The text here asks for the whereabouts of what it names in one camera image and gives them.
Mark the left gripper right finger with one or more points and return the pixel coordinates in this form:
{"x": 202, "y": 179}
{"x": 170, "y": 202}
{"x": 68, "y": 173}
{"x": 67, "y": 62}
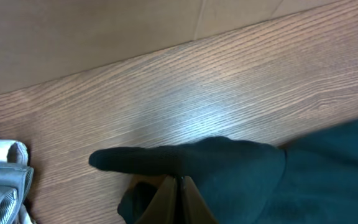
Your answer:
{"x": 195, "y": 210}

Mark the grey garment in pile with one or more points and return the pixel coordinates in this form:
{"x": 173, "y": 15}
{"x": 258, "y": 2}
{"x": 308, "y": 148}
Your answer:
{"x": 15, "y": 182}

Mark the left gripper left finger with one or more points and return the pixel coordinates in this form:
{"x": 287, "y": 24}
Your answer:
{"x": 161, "y": 209}

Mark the dark green t-shirt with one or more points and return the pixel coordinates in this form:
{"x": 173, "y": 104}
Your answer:
{"x": 313, "y": 179}

